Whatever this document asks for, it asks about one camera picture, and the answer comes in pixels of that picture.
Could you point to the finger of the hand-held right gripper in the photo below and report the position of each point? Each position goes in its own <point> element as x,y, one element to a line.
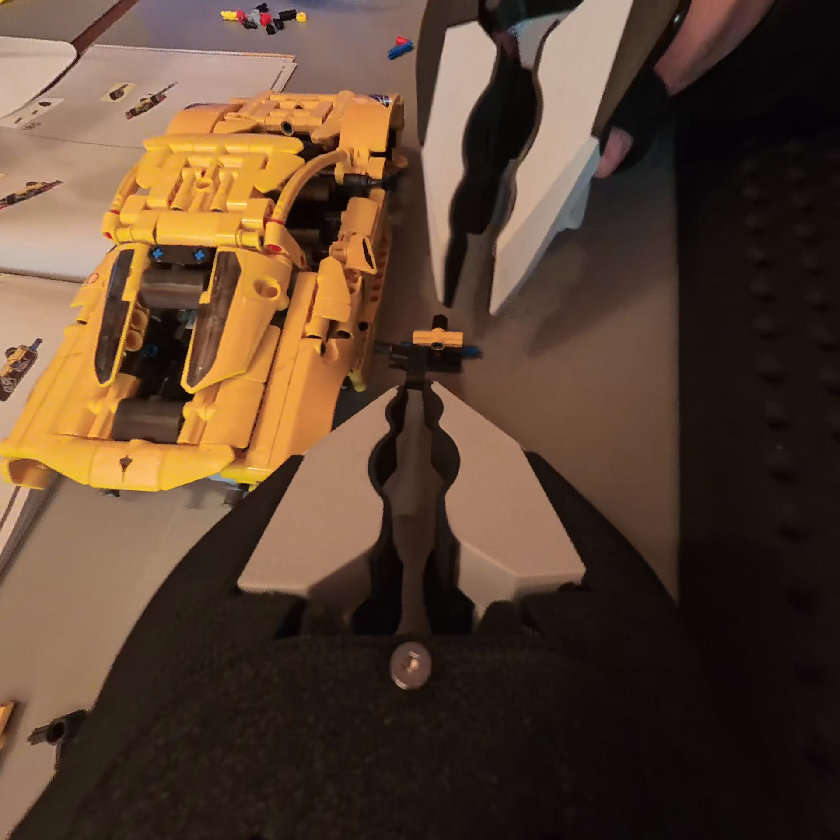
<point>446,131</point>
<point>564,131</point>

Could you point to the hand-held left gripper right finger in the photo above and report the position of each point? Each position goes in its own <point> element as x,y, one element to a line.
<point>512,512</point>

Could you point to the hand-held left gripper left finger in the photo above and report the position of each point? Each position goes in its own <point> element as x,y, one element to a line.
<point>315,512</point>

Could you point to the yellow and black brick subassembly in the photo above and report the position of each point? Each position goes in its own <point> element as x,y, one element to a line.
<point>436,338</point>

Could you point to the person's right hand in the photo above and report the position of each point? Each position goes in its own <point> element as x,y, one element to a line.
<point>709,46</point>

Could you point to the blue brick pin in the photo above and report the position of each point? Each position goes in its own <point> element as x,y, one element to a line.
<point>400,51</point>

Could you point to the cluster of small coloured pins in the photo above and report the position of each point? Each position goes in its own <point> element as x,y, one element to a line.
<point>262,16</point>

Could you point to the yellow toy brick car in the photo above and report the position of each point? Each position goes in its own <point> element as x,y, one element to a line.
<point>229,216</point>

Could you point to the black brick beam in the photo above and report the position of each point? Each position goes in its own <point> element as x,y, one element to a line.
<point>59,728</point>

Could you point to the open instruction booklet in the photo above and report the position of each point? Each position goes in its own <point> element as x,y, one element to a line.
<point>65,229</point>

